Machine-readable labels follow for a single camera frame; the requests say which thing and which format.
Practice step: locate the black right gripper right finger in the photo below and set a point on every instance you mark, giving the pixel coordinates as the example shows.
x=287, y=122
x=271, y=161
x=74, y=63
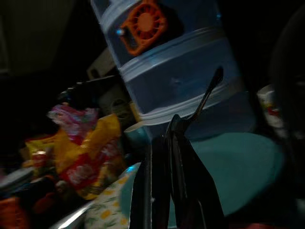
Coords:
x=193, y=190

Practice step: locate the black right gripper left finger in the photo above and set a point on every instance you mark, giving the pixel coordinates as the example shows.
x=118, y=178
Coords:
x=152, y=190

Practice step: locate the metal spoon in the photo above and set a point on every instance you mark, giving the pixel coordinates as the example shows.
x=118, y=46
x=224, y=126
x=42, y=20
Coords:
x=209, y=90

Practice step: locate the teal plate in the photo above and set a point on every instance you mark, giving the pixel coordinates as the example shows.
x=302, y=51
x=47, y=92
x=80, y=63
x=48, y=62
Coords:
x=238, y=171

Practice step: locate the floral print plate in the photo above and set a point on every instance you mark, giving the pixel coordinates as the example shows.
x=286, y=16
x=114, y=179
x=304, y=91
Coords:
x=104, y=210

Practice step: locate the teal cup white rim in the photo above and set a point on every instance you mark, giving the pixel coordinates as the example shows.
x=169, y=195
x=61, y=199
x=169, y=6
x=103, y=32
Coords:
x=135, y=136

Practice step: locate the yellow red snack packet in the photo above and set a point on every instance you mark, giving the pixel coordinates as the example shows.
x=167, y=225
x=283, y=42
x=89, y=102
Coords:
x=78, y=167

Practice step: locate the brown cardboard box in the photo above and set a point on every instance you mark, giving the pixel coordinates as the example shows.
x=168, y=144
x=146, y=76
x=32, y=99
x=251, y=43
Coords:
x=119, y=107

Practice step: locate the pink snack packet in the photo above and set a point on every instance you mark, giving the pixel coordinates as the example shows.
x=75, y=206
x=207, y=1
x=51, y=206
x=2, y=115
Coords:
x=71, y=119

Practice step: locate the cartoon print cup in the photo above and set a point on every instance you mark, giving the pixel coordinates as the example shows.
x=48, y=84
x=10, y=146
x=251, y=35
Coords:
x=271, y=112

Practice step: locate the translucent stacked food container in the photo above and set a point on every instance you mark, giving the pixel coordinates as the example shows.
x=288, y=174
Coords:
x=166, y=78

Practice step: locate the black plastic gadget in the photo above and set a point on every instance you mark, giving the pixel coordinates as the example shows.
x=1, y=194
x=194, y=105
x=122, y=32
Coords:
x=81, y=95

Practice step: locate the beige carton box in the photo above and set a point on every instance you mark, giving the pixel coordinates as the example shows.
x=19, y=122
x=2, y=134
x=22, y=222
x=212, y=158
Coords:
x=100, y=66

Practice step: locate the white plate blue rim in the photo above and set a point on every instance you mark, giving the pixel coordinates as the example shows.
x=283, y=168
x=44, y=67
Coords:
x=16, y=177

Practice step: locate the orange snack packet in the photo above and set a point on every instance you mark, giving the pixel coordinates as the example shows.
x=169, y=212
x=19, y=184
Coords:
x=12, y=214

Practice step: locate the orange square fan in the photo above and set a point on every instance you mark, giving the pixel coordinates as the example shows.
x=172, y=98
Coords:
x=145, y=23

